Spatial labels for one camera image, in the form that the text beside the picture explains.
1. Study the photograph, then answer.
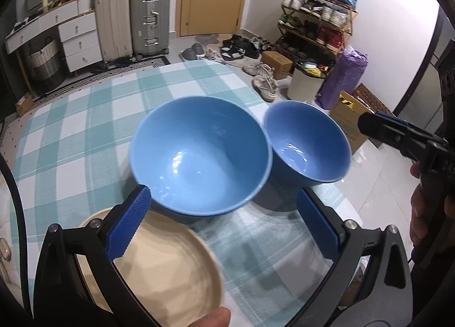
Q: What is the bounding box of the cream plate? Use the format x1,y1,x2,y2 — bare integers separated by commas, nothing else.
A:
75,206,225,327

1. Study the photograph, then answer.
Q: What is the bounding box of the purple plastic bag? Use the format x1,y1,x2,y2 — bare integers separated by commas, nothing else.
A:
315,46,368,110

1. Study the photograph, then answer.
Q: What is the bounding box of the small brown cardboard box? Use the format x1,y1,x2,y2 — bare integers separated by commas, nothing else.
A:
261,51,293,80

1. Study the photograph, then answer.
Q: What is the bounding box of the open cardboard box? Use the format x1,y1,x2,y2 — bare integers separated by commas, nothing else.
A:
329,83,392,154

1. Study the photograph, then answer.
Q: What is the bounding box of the black cable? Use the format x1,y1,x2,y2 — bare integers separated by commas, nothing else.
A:
0,154,35,313

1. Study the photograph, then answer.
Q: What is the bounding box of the left hand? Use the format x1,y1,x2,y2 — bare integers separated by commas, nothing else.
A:
188,306,231,327

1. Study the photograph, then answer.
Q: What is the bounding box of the teal plaid tablecloth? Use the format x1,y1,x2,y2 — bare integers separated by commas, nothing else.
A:
2,61,331,326

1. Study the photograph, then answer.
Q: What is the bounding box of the wooden shoe rack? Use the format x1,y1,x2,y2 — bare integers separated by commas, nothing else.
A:
274,0,358,74

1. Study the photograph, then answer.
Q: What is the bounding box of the blue bowl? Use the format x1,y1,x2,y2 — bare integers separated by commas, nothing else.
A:
263,101,352,188
129,96,272,217

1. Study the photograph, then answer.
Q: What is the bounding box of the small beige case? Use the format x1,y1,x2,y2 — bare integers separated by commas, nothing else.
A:
0,238,12,262

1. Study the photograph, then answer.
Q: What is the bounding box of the white trash bin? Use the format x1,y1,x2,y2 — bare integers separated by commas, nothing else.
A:
287,61,325,104

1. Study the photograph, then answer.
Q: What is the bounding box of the right hand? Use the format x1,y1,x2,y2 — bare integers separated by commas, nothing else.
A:
409,184,427,246

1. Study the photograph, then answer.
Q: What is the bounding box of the white drawer desk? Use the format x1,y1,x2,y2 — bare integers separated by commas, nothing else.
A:
5,0,103,72

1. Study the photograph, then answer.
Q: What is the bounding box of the silver aluminium suitcase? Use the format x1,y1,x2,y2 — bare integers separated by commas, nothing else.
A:
130,0,170,60

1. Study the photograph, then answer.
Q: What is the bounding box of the beige hard suitcase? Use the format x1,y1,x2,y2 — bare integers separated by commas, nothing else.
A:
94,0,133,63

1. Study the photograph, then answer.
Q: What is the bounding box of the woven laundry basket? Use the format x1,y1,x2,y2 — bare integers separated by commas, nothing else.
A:
29,36,66,85

